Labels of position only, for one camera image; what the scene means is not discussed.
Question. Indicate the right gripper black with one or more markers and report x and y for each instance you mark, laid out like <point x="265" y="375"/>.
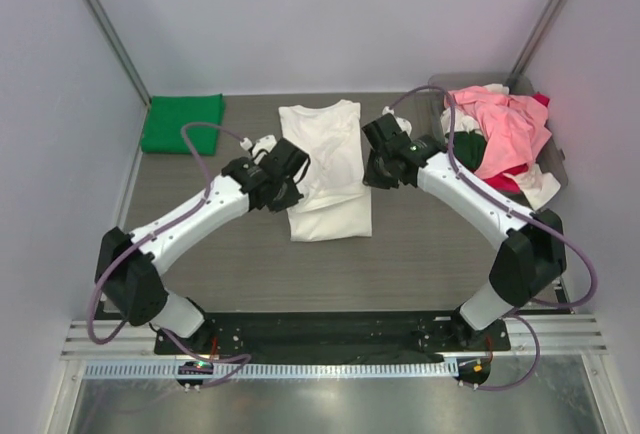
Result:
<point x="382" y="169"/>

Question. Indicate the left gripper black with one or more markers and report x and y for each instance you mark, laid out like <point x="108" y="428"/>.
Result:
<point x="282" y="194"/>

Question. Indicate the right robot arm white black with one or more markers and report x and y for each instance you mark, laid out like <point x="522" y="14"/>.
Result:
<point x="529" y="254"/>

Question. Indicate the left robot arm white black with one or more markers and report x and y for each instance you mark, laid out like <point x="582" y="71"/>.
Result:
<point x="131" y="265"/>

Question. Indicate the dark green t shirt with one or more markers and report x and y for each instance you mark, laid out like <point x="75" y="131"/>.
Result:
<point x="469" y="149"/>

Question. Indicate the red t shirt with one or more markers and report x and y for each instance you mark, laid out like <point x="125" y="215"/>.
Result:
<point x="500" y="181"/>

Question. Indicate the clear plastic bin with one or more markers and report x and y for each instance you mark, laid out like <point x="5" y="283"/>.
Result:
<point x="550" y="159"/>

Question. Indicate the folded green t shirt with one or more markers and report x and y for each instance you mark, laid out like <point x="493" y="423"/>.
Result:
<point x="167" y="116"/>

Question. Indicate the pink t shirt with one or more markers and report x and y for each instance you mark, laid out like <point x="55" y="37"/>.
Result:
<point x="464" y="102"/>

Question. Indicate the cream white t shirt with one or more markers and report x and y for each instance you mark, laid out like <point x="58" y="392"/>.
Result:
<point x="538" y="188"/>

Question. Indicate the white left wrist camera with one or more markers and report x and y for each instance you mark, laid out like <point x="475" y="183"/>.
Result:
<point x="254" y="148"/>

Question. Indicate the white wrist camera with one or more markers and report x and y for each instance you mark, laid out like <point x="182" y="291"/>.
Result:
<point x="403" y="123"/>
<point x="254" y="148"/>

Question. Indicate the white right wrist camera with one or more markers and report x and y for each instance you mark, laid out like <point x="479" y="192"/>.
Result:
<point x="403" y="123"/>

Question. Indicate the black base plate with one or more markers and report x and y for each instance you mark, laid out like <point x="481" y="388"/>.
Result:
<point x="315" y="332"/>

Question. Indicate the white slotted cable duct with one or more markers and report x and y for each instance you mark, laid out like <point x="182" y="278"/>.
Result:
<point x="176" y="369"/>

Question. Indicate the aluminium rail frame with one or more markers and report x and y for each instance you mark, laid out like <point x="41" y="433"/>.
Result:
<point x="555" y="334"/>

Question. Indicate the right corner aluminium post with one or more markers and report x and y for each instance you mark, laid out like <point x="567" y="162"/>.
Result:
<point x="541" y="29"/>

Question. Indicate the corner aluminium post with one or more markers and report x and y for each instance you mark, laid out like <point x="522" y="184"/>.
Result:
<point x="114" y="41"/>
<point x="541" y="29"/>

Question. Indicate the left corner aluminium post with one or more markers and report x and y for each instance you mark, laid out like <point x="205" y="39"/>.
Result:
<point x="114" y="41"/>

